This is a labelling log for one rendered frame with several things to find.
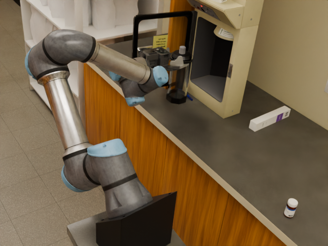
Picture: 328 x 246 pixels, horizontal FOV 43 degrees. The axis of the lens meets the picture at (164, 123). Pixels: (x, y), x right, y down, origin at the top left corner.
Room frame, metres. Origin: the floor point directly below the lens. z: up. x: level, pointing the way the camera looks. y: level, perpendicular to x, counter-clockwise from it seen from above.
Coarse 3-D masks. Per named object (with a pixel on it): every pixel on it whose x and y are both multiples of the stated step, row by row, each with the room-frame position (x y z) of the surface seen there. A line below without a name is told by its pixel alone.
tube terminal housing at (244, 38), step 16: (240, 0) 1.78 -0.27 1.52; (256, 0) 1.79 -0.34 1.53; (208, 16) 1.92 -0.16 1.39; (256, 16) 1.81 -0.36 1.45; (240, 32) 1.76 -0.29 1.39; (256, 32) 1.82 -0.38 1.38; (240, 48) 1.77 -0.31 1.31; (240, 64) 1.78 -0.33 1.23; (240, 80) 1.79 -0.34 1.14; (208, 96) 1.86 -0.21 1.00; (224, 96) 1.77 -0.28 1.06; (240, 96) 1.81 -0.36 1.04; (224, 112) 1.76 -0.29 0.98
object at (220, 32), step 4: (216, 28) 1.92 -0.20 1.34; (220, 28) 1.89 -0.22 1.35; (216, 32) 1.90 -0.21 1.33; (220, 32) 1.88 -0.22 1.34; (224, 32) 1.86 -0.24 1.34; (228, 32) 1.86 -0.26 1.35; (220, 36) 1.87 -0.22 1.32; (224, 36) 1.86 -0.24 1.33; (228, 36) 1.85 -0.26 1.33; (232, 36) 1.85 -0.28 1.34; (228, 40) 1.84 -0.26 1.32; (232, 40) 1.84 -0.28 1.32
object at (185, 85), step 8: (192, 56) 1.75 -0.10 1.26; (176, 72) 1.70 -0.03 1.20; (184, 72) 1.70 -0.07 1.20; (176, 80) 1.70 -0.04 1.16; (184, 80) 1.71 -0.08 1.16; (168, 88) 1.73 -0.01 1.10; (176, 88) 1.70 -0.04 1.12; (184, 88) 1.71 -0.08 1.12; (176, 96) 1.70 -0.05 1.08; (184, 96) 1.71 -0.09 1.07
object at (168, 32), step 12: (168, 12) 1.93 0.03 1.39; (144, 24) 1.87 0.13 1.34; (156, 24) 1.90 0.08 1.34; (168, 24) 1.93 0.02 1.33; (180, 24) 1.96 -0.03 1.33; (144, 36) 1.87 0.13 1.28; (156, 36) 1.90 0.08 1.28; (168, 36) 1.93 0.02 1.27; (180, 36) 1.96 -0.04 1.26; (132, 48) 1.85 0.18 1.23; (144, 48) 1.87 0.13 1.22; (168, 72) 1.94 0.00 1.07
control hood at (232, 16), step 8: (200, 0) 1.81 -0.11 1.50; (208, 0) 1.78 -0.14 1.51; (216, 8) 1.72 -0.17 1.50; (224, 8) 1.70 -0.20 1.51; (232, 8) 1.72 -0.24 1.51; (240, 8) 1.74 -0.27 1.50; (224, 16) 1.72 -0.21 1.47; (232, 16) 1.72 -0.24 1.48; (240, 16) 1.74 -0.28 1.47; (232, 24) 1.73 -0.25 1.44; (240, 24) 1.75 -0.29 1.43
